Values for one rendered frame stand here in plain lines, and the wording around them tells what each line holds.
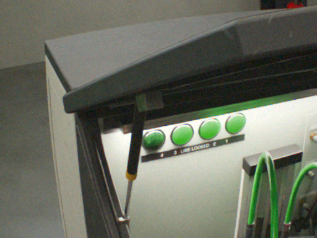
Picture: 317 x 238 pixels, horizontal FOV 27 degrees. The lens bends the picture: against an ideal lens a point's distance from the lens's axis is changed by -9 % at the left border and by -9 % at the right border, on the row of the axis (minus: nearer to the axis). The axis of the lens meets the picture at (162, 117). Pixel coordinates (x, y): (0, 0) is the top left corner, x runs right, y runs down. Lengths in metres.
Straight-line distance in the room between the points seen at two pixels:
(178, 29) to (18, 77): 3.46
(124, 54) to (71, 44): 0.14
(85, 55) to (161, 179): 0.30
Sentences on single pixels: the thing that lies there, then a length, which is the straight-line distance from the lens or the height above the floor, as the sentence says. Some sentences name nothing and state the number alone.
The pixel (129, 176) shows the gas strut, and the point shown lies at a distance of 1.13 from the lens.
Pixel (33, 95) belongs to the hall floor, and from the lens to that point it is 4.68.
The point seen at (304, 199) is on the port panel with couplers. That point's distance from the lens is 1.69.
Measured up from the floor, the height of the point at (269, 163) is 1.42.
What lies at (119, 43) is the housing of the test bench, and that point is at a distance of 1.52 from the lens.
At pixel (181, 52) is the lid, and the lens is 0.69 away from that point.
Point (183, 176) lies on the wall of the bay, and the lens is 1.46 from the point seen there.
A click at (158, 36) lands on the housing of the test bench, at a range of 1.54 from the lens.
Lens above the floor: 2.09
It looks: 29 degrees down
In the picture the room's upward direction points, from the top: straight up
